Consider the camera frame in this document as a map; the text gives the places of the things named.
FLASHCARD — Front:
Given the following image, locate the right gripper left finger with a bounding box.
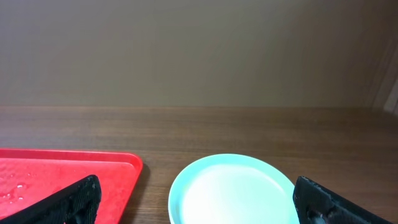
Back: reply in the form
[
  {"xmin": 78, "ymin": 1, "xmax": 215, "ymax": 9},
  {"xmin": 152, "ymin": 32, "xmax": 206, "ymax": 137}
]
[{"xmin": 1, "ymin": 175, "xmax": 101, "ymax": 224}]

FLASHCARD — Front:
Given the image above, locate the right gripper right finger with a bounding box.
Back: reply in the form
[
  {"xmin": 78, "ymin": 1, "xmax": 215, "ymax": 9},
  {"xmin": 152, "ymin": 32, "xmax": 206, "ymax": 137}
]
[{"xmin": 293, "ymin": 176, "xmax": 392, "ymax": 224}]

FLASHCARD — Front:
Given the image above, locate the white plate top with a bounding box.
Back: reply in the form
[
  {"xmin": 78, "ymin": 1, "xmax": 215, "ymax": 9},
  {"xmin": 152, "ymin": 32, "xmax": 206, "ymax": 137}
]
[{"xmin": 168, "ymin": 154, "xmax": 299, "ymax": 224}]

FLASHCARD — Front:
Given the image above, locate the red plastic tray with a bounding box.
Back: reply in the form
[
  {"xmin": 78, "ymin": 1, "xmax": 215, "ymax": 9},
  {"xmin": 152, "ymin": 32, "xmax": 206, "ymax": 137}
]
[{"xmin": 1, "ymin": 148, "xmax": 143, "ymax": 224}]

